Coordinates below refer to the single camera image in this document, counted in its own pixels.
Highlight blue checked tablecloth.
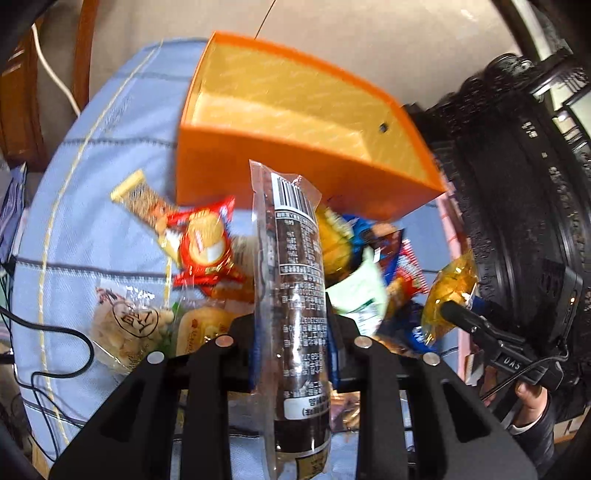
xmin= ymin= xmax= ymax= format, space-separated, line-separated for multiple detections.
xmin=11 ymin=38 xmax=463 ymax=480

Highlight orange cardboard box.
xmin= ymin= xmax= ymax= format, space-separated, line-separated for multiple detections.
xmin=175 ymin=32 xmax=444 ymax=220

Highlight brown wafer bar packet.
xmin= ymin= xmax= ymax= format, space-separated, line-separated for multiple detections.
xmin=110 ymin=169 xmax=181 ymax=266

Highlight light green snack bag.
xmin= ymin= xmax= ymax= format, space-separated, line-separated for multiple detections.
xmin=327 ymin=247 xmax=388 ymax=337

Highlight yellow candy packet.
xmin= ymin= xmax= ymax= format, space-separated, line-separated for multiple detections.
xmin=421 ymin=249 xmax=478 ymax=346

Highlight clear bag white balls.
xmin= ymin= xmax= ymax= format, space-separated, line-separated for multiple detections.
xmin=89 ymin=283 xmax=175 ymax=375

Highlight blue snack bag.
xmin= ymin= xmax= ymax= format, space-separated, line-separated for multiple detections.
xmin=344 ymin=214 xmax=405 ymax=284

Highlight white power cable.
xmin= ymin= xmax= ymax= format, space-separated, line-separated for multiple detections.
xmin=31 ymin=22 xmax=82 ymax=117

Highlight dark chocolate snack packet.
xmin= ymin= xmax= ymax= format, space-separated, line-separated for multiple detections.
xmin=250 ymin=162 xmax=331 ymax=479

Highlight person right hand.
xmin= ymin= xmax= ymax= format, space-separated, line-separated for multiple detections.
xmin=513 ymin=382 xmax=548 ymax=428

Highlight brown wooden chair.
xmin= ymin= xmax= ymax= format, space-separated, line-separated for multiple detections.
xmin=1 ymin=1 xmax=99 ymax=172

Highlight red biscuit packet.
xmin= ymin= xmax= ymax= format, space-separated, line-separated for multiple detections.
xmin=166 ymin=196 xmax=245 ymax=287

